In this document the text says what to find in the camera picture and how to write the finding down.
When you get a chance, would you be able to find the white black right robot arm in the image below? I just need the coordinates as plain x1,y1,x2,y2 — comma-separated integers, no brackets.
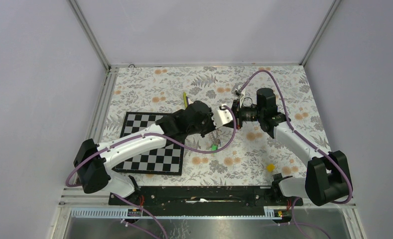
232,88,353,206

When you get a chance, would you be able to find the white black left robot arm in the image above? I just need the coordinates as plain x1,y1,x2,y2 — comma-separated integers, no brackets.
73,101,216,205

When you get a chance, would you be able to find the white wooden block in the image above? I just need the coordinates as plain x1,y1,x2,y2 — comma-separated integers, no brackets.
186,97,193,106

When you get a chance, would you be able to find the floral patterned table mat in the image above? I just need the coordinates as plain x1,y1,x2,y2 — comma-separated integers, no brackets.
101,66,330,186

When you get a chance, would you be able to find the black white chessboard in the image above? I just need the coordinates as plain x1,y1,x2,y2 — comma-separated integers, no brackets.
113,112,184,176

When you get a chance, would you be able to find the yellow cube block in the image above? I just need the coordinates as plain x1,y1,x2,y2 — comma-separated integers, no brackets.
266,164,275,173

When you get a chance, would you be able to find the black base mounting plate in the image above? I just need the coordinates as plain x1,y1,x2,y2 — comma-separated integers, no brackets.
109,186,295,217

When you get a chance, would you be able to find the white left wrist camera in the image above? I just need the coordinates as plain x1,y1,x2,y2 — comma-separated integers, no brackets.
212,104,235,129

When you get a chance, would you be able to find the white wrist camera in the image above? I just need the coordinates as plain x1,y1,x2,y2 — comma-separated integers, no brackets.
231,85,246,99
212,104,235,129

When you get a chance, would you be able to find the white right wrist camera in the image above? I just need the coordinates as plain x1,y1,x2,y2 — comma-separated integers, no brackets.
231,85,246,99

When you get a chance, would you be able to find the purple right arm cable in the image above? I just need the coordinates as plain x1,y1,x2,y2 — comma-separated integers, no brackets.
239,69,353,239

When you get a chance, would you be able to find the grey slotted cable duct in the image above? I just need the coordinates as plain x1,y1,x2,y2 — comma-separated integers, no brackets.
71,206,287,220

